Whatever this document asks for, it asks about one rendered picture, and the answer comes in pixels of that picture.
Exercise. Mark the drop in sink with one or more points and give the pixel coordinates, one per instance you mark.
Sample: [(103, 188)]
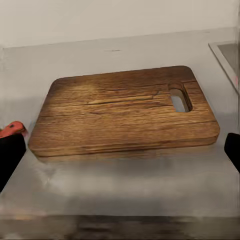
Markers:
[(227, 54)]

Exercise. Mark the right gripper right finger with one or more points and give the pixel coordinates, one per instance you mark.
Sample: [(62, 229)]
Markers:
[(232, 149)]

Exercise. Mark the cutting board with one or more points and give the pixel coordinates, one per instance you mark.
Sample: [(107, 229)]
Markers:
[(123, 111)]

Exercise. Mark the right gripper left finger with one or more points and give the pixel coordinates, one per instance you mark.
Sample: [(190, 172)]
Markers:
[(12, 149)]

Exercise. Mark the parer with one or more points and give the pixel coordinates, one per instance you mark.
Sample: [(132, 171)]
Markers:
[(13, 128)]

